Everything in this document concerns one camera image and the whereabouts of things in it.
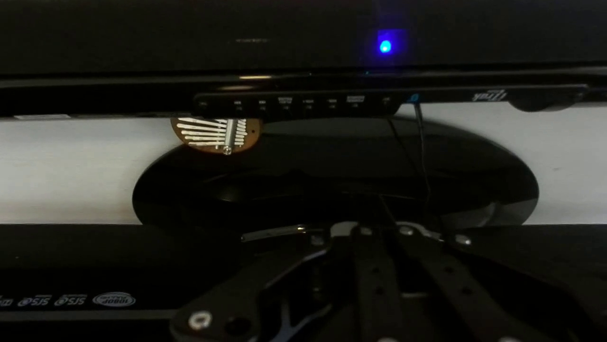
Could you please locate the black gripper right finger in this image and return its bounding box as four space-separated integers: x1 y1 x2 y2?
377 220 574 342

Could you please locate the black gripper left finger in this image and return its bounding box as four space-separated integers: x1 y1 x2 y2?
168 218 402 342

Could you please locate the long black soundbar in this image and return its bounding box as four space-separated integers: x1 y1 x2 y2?
0 222 607 342

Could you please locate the glossy black oval television base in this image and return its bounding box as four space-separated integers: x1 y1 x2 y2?
130 116 540 232

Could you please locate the orange oval label with lines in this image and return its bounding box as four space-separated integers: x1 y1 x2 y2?
168 112 265 158

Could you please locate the black flat screen television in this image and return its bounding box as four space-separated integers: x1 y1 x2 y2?
0 0 607 120

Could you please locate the white television cabinet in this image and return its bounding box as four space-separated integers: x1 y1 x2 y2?
0 101 607 228

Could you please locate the thin black wire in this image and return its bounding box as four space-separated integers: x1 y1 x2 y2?
383 93 440 224

